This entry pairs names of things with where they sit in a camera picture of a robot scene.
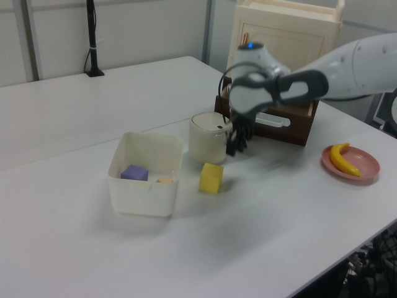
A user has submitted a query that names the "cream cup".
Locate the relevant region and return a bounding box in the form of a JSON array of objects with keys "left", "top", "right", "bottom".
[{"left": 189, "top": 112, "right": 234, "bottom": 165}]

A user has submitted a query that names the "purple foam cube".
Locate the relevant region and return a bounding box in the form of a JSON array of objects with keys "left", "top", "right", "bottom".
[{"left": 120, "top": 164, "right": 149, "bottom": 181}]

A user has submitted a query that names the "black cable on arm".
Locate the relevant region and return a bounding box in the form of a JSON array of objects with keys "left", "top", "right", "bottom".
[{"left": 216, "top": 61, "right": 280, "bottom": 125}]

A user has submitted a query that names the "pink plastic plate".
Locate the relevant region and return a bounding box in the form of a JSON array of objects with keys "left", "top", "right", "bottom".
[{"left": 321, "top": 145, "right": 381, "bottom": 186}]

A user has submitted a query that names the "yellow foam cube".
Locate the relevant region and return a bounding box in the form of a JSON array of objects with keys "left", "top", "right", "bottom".
[{"left": 198, "top": 163, "right": 225, "bottom": 195}]

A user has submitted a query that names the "brown wooden box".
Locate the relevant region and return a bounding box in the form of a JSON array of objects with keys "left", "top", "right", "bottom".
[{"left": 214, "top": 93, "right": 320, "bottom": 147}]

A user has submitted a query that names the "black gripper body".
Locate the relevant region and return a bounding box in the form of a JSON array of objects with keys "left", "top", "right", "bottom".
[{"left": 231, "top": 111, "right": 257, "bottom": 140}]

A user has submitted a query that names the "yellow toy banana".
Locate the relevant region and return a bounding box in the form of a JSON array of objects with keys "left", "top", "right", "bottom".
[{"left": 329, "top": 142, "right": 362, "bottom": 177}]

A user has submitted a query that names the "white drawer handle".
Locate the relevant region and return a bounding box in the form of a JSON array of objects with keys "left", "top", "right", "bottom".
[{"left": 254, "top": 111, "right": 292, "bottom": 128}]

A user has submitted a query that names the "white plastic bin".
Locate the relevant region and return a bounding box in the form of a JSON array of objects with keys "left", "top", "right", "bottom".
[{"left": 107, "top": 131, "right": 184, "bottom": 217}]

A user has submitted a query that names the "dark equipment beside table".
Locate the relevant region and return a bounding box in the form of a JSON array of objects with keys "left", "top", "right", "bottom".
[{"left": 373, "top": 89, "right": 397, "bottom": 137}]

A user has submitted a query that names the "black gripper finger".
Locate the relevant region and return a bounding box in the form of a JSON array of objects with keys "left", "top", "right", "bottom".
[
  {"left": 225, "top": 132, "right": 239, "bottom": 156},
  {"left": 237, "top": 132, "right": 251, "bottom": 153}
]

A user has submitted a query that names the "black pole with base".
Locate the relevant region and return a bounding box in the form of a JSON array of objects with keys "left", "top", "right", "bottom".
[{"left": 84, "top": 0, "right": 105, "bottom": 78}]

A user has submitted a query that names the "cream wooden cabinet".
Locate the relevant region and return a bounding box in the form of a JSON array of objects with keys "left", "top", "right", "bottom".
[{"left": 228, "top": 0, "right": 346, "bottom": 84}]

